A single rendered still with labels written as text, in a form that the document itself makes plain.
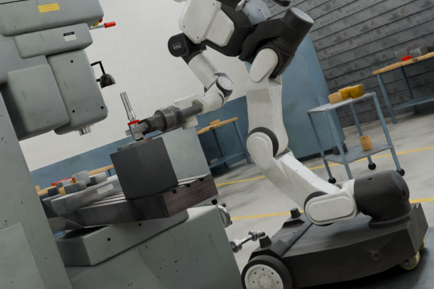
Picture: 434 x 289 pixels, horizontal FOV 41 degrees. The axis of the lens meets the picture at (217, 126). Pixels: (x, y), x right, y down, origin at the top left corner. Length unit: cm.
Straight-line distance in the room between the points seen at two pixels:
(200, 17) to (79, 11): 53
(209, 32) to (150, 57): 846
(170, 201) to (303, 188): 61
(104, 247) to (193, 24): 96
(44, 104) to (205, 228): 89
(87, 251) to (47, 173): 717
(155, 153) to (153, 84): 860
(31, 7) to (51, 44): 16
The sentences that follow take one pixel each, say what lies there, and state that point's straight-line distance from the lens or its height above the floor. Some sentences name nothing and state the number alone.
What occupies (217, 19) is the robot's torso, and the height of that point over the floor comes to 153.
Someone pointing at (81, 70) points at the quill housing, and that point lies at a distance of 250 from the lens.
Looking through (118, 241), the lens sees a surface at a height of 83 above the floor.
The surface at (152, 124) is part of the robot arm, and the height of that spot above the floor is 122.
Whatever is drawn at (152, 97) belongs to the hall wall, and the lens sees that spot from 1061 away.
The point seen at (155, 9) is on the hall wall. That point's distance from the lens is 1122.
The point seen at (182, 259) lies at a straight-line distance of 255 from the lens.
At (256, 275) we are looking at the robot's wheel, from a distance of 233.
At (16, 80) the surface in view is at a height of 156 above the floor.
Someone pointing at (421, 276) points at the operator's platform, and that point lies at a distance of 222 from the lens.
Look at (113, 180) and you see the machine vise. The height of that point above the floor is 104.
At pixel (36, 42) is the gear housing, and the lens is 243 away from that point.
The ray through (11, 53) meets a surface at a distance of 240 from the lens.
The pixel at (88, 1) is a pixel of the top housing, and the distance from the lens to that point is 259.
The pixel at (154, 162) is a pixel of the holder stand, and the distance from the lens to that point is 210.
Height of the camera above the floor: 121
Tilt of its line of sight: 2 degrees down
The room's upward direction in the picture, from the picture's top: 20 degrees counter-clockwise
